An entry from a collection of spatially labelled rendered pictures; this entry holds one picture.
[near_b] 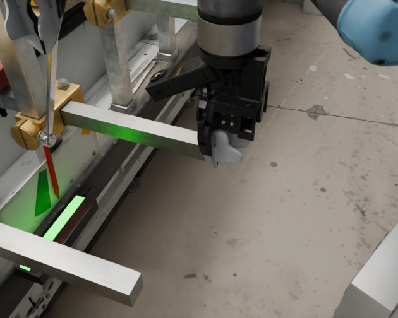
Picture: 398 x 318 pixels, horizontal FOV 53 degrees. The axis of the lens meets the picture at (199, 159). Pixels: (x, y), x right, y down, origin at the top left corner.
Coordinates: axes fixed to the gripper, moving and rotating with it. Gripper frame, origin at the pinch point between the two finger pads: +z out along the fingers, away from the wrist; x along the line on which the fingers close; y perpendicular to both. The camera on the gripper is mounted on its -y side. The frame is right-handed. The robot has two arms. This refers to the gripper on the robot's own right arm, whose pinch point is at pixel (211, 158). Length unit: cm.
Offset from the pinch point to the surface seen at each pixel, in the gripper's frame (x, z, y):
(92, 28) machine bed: 42, 5, -49
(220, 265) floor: 31, 82, -7
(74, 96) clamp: 2.8, -4.1, -26.2
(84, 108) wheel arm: 0.4, -4.1, -22.6
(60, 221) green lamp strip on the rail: -12.1, 11.8, -23.5
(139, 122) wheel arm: 0.2, -3.9, -12.4
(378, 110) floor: 147, 83, 41
